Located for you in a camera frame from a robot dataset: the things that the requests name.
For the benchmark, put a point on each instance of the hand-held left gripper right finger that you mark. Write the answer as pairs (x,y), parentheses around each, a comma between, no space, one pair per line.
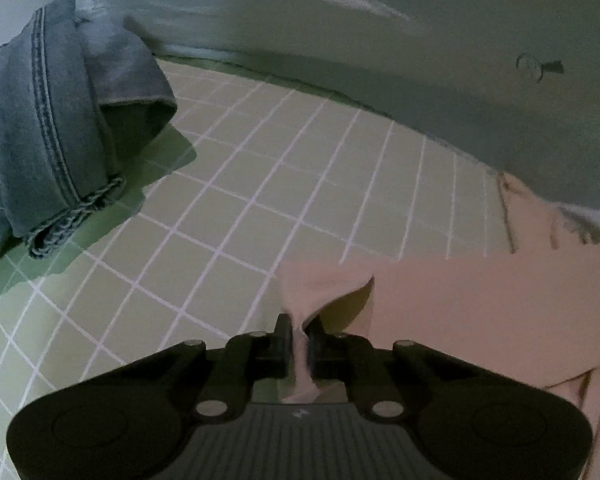
(319,337)

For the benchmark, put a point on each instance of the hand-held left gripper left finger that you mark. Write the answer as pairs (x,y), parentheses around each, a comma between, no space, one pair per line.
(281,335)

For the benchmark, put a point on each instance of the beige pink garment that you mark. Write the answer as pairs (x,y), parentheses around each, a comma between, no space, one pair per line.
(455,310)

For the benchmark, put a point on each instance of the green grid mat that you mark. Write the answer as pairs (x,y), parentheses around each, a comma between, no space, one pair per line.
(260,170)

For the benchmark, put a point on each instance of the light blue printed bedsheet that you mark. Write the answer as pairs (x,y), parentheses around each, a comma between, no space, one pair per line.
(355,25)

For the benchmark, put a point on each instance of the blue denim jeans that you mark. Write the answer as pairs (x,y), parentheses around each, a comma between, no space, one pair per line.
(45,125)

